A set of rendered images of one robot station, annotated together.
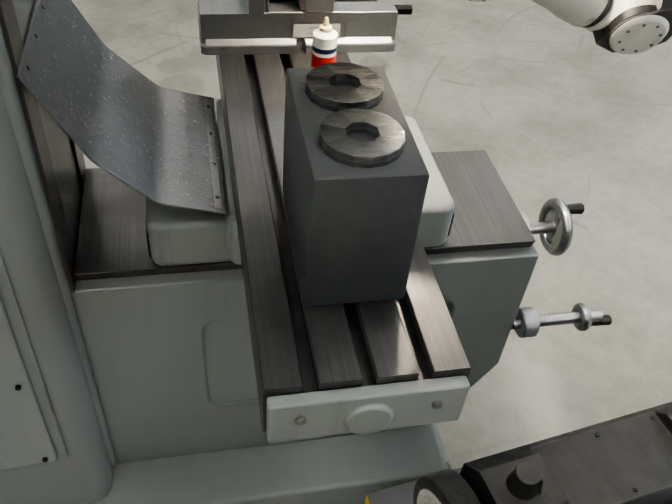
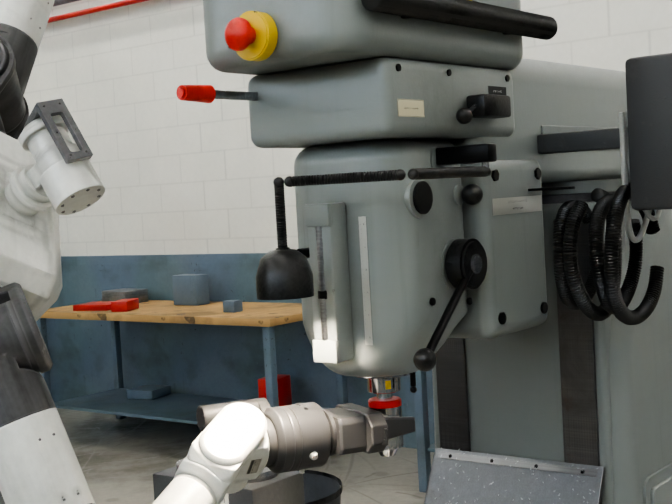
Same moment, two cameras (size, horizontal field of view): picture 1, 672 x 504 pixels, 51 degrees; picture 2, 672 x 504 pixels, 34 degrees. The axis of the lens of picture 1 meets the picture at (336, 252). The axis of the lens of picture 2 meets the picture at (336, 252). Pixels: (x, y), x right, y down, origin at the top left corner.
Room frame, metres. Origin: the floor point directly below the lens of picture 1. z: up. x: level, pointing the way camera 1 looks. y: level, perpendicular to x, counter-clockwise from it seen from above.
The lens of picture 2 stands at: (2.16, -0.90, 1.56)
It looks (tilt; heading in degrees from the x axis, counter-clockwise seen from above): 3 degrees down; 143
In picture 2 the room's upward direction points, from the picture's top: 3 degrees counter-clockwise
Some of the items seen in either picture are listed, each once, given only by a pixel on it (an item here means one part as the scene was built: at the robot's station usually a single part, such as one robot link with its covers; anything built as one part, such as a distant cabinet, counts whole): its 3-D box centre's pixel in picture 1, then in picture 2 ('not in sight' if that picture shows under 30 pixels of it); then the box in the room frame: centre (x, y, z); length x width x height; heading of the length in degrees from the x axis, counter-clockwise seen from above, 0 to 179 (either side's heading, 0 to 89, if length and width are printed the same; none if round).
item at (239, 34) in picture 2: not in sight; (241, 34); (1.03, -0.16, 1.76); 0.04 x 0.03 x 0.04; 15
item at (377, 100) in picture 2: not in sight; (386, 107); (0.96, 0.12, 1.68); 0.34 x 0.24 x 0.10; 105
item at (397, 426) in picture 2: not in sight; (396, 427); (1.00, 0.08, 1.23); 0.06 x 0.02 x 0.03; 80
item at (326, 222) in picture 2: not in sight; (329, 282); (1.00, -0.02, 1.45); 0.04 x 0.04 x 0.21; 15
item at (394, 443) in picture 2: not in sight; (386, 425); (0.97, 0.08, 1.23); 0.05 x 0.05 x 0.06
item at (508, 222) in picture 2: not in sight; (451, 246); (0.92, 0.27, 1.47); 0.24 x 0.19 x 0.26; 15
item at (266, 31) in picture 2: not in sight; (254, 36); (1.03, -0.14, 1.76); 0.06 x 0.02 x 0.06; 15
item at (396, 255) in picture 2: not in sight; (379, 256); (0.97, 0.09, 1.47); 0.21 x 0.19 x 0.32; 15
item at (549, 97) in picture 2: not in sight; (536, 126); (0.84, 0.57, 1.66); 0.80 x 0.23 x 0.20; 105
